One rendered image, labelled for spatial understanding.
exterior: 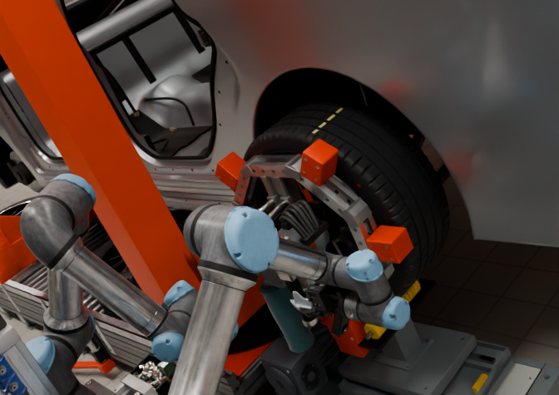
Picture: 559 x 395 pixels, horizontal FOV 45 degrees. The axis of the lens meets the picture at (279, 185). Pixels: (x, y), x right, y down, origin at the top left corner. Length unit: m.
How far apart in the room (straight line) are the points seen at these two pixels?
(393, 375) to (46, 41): 1.54
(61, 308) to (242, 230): 0.74
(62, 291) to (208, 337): 0.63
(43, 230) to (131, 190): 0.62
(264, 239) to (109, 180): 0.93
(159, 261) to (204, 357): 0.98
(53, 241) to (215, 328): 0.47
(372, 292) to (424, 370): 0.88
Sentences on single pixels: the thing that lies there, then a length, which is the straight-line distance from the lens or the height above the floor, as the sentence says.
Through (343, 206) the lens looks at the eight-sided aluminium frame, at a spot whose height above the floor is 0.99.
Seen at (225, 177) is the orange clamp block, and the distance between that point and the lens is 2.13.
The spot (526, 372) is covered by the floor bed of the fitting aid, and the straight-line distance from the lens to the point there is 2.50.
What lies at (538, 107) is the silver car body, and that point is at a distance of 1.62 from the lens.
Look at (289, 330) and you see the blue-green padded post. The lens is 2.20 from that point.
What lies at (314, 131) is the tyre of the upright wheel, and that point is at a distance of 1.91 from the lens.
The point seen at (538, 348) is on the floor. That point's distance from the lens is 2.69.
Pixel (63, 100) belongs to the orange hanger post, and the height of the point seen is 1.51.
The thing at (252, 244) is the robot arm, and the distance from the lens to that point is 1.24.
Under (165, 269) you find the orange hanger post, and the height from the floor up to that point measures 0.89.
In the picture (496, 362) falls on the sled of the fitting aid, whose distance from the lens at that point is 2.43.
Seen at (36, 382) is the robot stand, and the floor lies 1.12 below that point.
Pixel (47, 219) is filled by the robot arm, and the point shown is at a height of 1.36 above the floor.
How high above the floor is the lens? 1.79
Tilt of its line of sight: 22 degrees down
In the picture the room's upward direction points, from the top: 25 degrees counter-clockwise
